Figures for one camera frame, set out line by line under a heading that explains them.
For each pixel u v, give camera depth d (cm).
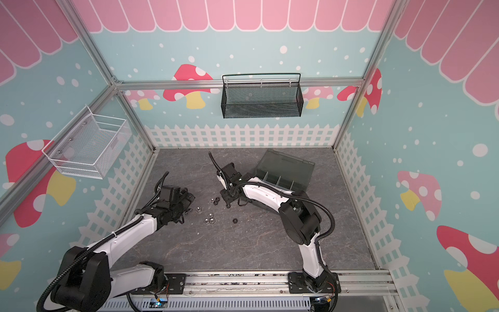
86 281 41
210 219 91
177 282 75
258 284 76
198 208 94
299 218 50
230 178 70
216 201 97
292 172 106
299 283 74
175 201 70
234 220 92
